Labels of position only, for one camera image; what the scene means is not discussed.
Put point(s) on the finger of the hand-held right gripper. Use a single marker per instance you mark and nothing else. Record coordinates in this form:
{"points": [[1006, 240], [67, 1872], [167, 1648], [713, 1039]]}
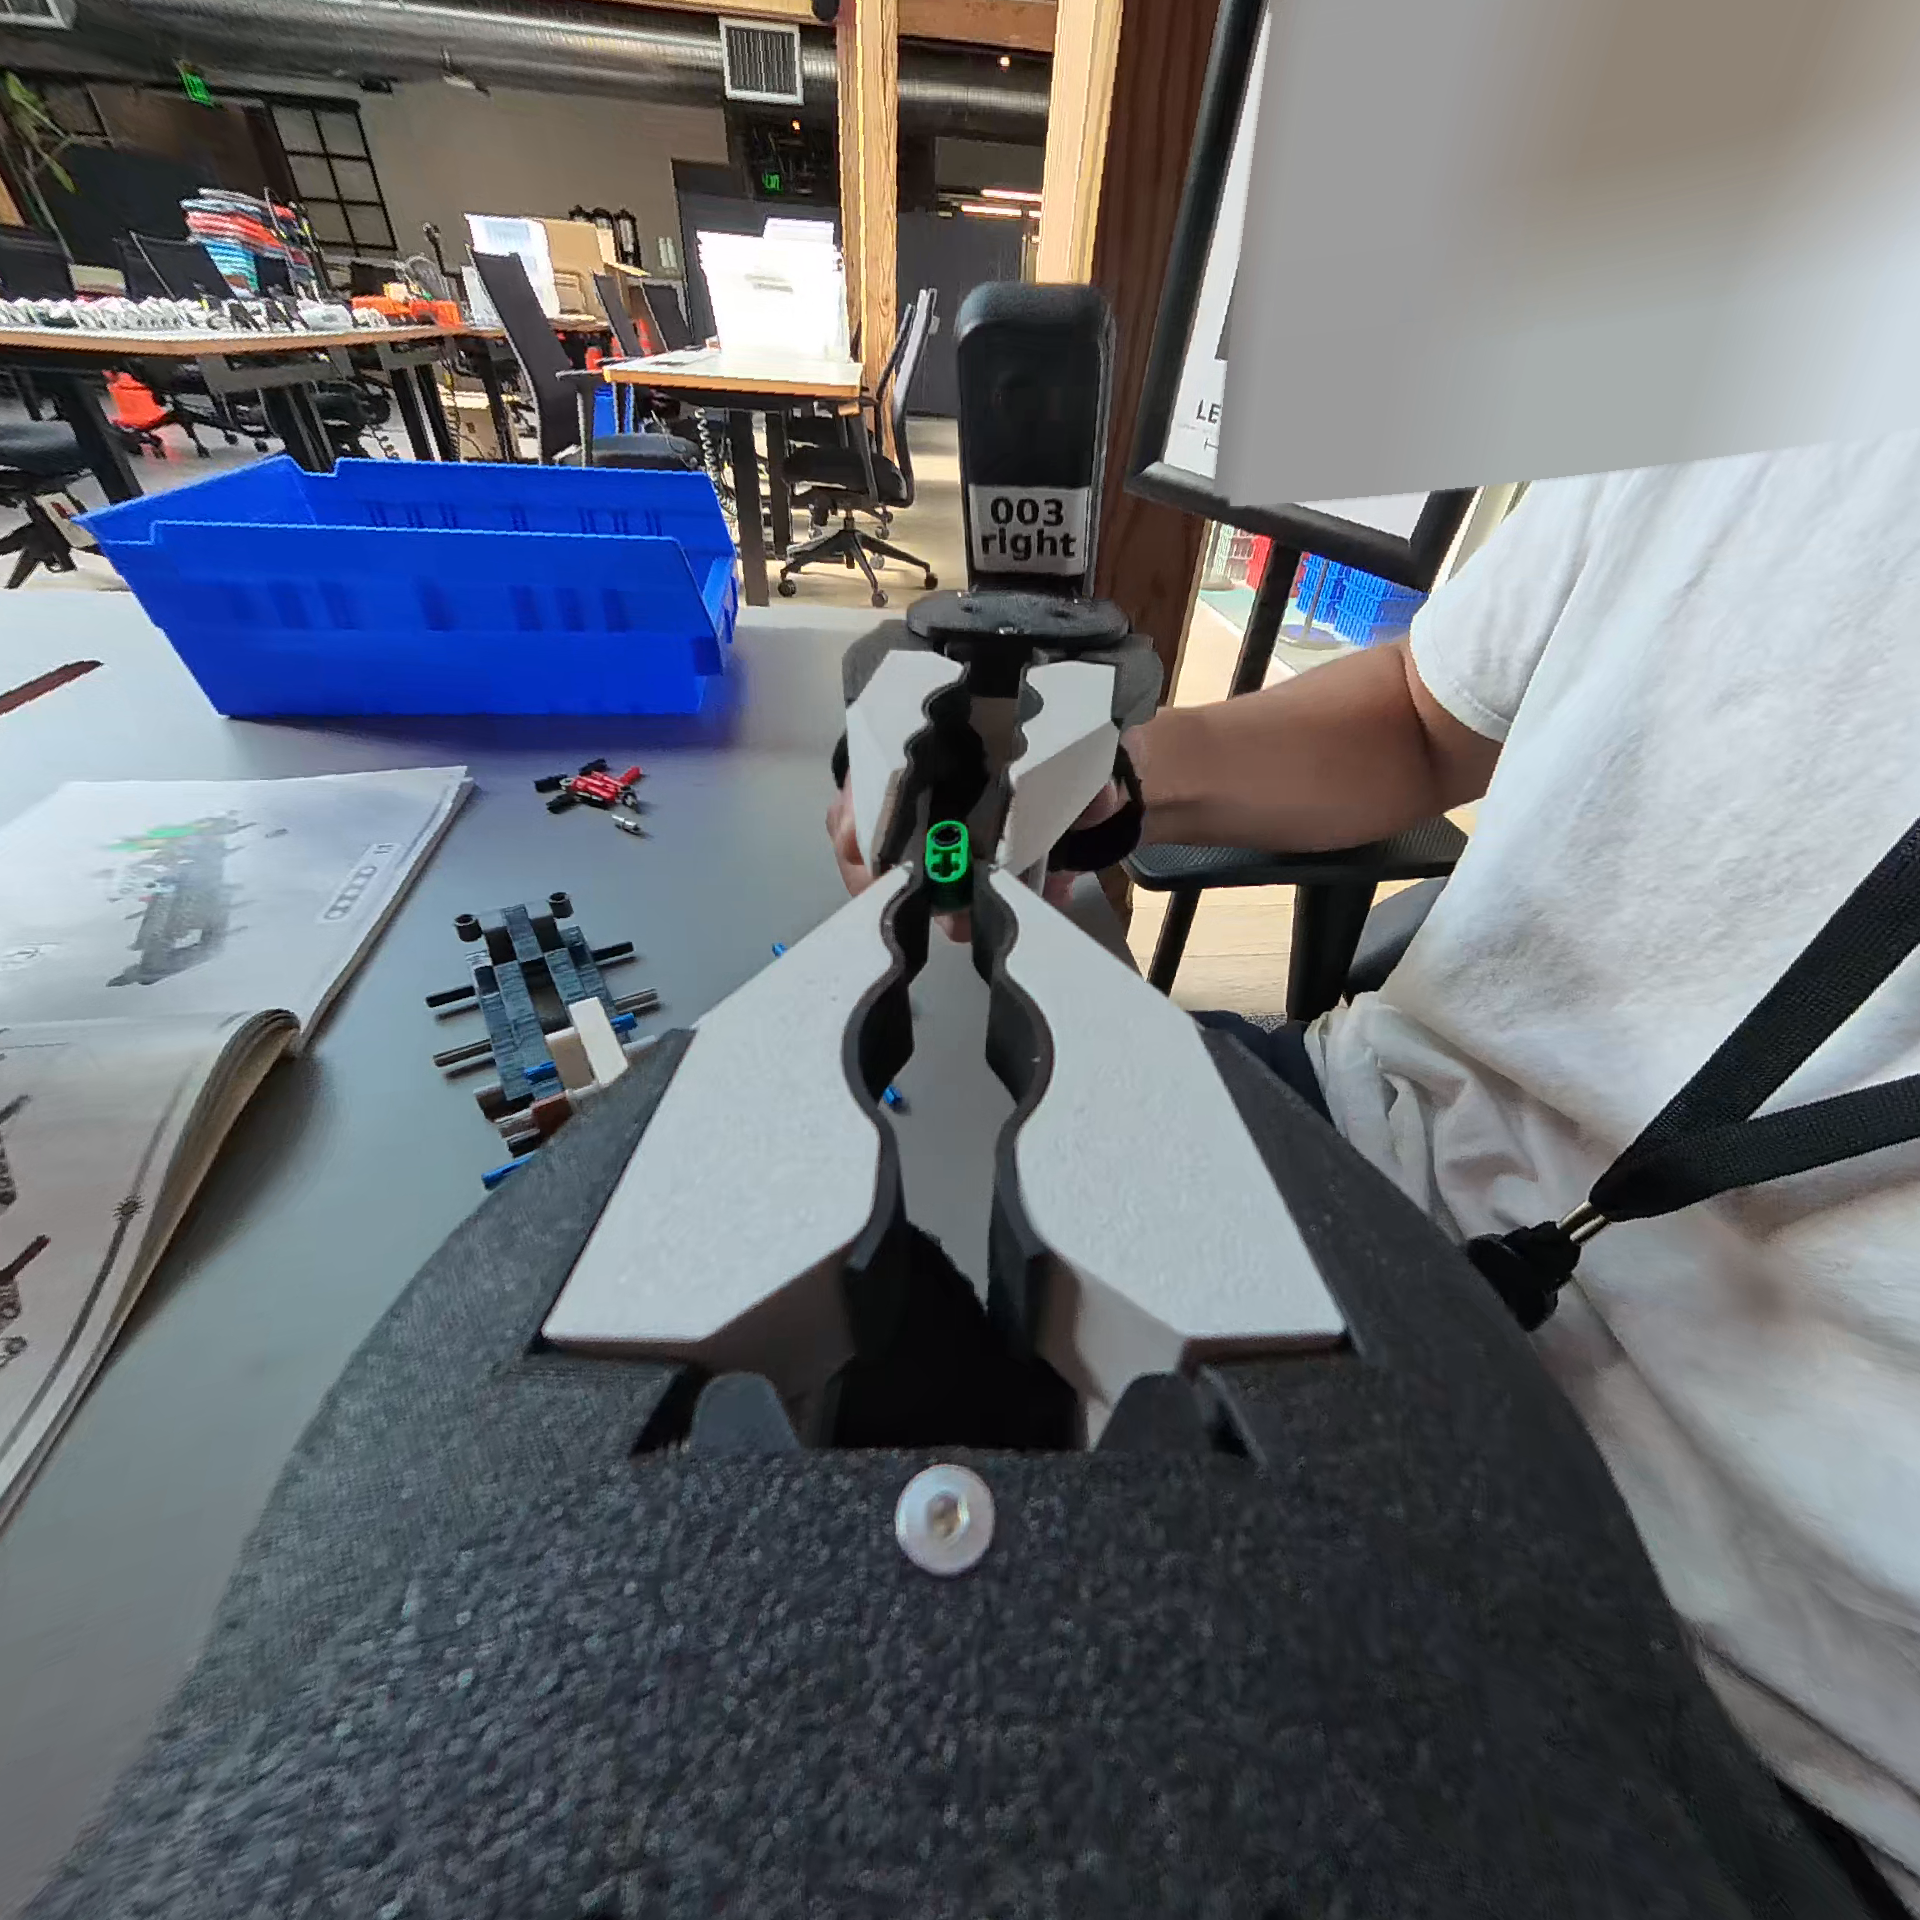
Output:
{"points": [[1068, 765], [884, 735]]}

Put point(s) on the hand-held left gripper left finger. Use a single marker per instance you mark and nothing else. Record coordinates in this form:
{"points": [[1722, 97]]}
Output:
{"points": [[720, 1171]]}

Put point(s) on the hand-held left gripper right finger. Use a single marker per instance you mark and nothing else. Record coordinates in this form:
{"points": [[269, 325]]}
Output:
{"points": [[1155, 1184]]}

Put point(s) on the green lego connector piece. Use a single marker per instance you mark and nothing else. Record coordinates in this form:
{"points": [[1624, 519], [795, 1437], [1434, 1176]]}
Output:
{"points": [[949, 862]]}

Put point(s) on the grey lego chassis assembly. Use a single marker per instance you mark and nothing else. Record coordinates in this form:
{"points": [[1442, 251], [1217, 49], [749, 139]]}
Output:
{"points": [[525, 990]]}

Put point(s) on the pile of red black lego pins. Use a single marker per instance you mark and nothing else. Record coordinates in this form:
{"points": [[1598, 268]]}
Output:
{"points": [[589, 782]]}

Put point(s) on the lego instruction booklet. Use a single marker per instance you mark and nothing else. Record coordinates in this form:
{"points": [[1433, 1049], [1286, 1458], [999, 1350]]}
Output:
{"points": [[165, 930]]}

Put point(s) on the person's right hand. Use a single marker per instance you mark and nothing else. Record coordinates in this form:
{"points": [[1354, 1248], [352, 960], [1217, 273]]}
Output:
{"points": [[845, 855]]}

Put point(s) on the black framed sign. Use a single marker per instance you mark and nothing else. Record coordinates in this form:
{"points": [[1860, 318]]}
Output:
{"points": [[1196, 428]]}

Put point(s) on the thick wooden pillar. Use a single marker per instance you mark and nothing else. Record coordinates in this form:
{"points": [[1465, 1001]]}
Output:
{"points": [[1162, 181]]}

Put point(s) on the thin wooden pillar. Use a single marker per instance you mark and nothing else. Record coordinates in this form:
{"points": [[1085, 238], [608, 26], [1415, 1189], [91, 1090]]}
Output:
{"points": [[866, 181]]}

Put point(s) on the clear plastic storage box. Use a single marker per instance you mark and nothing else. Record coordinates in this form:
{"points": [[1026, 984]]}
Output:
{"points": [[772, 293]]}

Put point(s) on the small wooden desk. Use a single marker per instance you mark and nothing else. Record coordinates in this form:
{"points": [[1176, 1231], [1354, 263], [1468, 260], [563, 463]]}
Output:
{"points": [[735, 374]]}

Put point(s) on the blue crates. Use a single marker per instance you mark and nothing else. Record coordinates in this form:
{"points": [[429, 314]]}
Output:
{"points": [[1358, 601]]}

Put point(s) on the black badge reel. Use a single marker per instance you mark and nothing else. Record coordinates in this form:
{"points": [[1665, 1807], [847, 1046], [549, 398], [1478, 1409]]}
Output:
{"points": [[1526, 1275]]}

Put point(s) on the blue plastic bin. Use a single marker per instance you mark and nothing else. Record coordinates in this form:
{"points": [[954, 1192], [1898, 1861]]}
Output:
{"points": [[420, 601]]}

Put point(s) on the cardboard boxes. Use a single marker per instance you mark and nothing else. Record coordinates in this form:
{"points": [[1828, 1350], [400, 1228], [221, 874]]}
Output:
{"points": [[554, 248]]}

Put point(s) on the person in white shirt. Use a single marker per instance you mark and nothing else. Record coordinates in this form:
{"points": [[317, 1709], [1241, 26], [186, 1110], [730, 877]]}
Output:
{"points": [[1681, 841]]}

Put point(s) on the long wooden desk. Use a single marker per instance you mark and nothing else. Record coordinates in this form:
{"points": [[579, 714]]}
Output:
{"points": [[224, 343]]}

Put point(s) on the stack of colourful trays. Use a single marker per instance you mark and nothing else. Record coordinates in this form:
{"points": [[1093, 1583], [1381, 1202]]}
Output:
{"points": [[241, 240]]}

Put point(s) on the potted plant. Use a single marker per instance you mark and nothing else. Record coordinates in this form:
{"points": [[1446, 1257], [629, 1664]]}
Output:
{"points": [[38, 150]]}

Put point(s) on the grey ventilation duct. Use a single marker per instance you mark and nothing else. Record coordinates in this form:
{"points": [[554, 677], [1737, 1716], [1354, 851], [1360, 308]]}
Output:
{"points": [[600, 53]]}

